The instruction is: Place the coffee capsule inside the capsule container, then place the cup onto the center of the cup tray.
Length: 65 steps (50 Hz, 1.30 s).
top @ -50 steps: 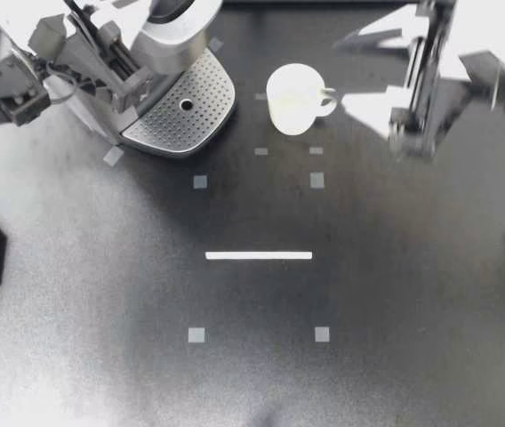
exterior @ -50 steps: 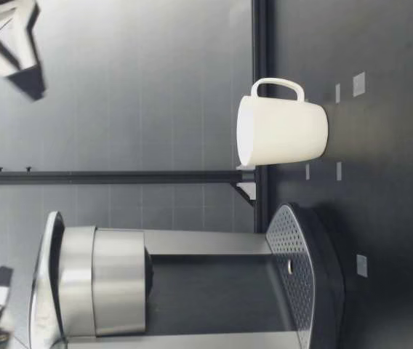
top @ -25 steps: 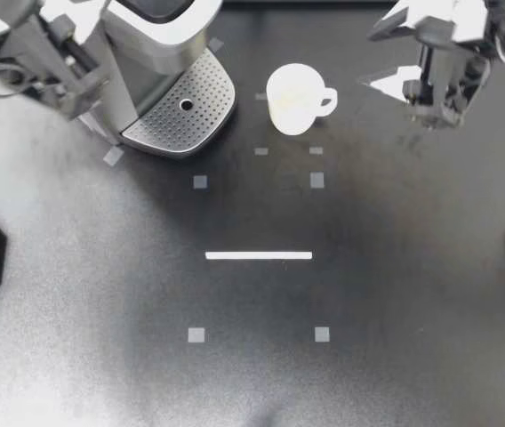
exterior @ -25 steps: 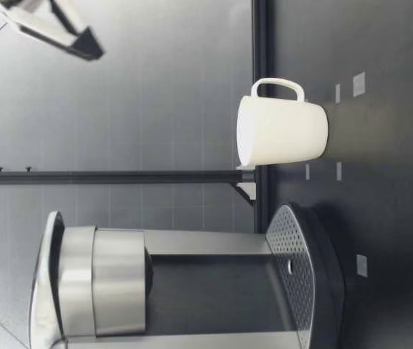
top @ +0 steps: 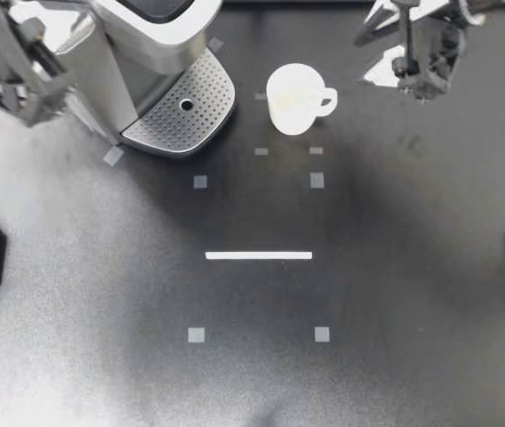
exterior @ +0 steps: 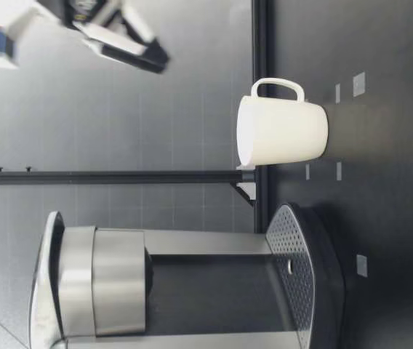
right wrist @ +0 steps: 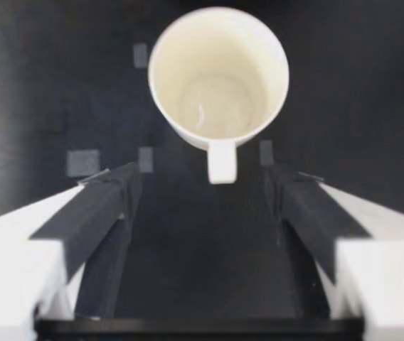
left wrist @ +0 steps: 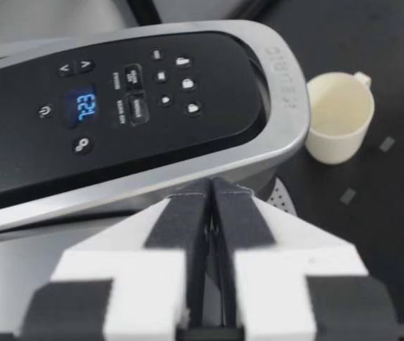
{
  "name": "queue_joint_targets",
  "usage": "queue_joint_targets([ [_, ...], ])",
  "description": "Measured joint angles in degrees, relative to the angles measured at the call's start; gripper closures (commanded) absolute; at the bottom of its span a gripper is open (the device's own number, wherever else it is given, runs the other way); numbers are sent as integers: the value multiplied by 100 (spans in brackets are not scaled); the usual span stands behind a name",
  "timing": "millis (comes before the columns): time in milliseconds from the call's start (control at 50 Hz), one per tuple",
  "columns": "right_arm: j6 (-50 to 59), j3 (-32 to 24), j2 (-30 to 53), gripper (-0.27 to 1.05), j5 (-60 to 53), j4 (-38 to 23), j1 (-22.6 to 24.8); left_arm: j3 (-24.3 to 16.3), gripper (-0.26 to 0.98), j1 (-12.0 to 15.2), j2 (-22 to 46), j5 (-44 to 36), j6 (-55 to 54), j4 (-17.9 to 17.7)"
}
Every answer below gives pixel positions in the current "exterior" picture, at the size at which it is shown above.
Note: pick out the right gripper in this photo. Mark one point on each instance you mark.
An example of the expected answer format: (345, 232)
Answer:
(75, 11)

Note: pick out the coffee machine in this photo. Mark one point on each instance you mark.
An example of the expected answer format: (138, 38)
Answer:
(119, 283)

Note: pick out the white mug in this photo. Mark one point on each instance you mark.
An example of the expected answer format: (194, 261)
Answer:
(283, 131)

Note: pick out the white frame corner bracket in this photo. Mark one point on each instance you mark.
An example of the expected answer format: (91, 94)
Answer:
(245, 189)

